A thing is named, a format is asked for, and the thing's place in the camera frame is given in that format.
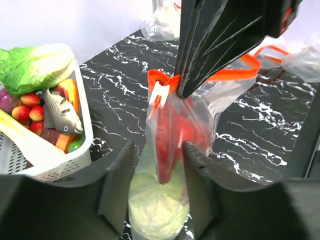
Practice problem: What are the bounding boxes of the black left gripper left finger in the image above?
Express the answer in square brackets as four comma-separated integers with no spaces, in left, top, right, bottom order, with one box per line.
[0,140,135,240]

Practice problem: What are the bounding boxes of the purple onion toy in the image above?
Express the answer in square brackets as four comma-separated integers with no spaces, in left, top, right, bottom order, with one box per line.
[0,88,20,115]

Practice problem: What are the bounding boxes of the small green lime toy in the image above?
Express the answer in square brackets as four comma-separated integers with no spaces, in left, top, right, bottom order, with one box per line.
[67,140,83,153]

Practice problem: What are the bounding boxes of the round green cabbage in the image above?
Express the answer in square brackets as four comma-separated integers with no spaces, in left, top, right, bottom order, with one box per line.
[128,162,189,240]

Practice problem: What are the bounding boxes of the napa cabbage toy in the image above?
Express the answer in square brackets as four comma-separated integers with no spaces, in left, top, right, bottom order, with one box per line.
[0,43,77,96]

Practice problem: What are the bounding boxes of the orange carrot piece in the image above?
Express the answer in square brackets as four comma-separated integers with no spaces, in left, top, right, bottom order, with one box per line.
[55,78,80,115]

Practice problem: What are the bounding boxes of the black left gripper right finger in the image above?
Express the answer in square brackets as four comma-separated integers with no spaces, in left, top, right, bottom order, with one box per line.
[182,142,320,240]

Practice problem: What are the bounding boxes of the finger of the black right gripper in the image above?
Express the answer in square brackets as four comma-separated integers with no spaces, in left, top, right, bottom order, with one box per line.
[173,0,303,100]

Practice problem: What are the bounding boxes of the clear zip bag orange zipper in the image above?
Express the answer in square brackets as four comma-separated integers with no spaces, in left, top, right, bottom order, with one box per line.
[128,54,261,240]

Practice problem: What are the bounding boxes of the white plastic basket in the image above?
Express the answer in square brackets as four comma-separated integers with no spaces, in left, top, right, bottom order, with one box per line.
[0,59,93,181]

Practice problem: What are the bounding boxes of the red lychee cluster toy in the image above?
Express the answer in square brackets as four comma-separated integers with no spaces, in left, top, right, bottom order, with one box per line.
[11,93,45,136]

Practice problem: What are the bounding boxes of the pile of clear bags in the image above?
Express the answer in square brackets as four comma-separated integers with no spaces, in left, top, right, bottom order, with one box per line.
[141,0,320,83]

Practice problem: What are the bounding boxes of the red toy lobster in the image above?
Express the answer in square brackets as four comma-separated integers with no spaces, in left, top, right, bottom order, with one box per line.
[155,97,213,184]

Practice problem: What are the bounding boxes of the grey toy fish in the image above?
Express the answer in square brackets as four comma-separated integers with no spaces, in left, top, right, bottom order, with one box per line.
[41,88,83,136]

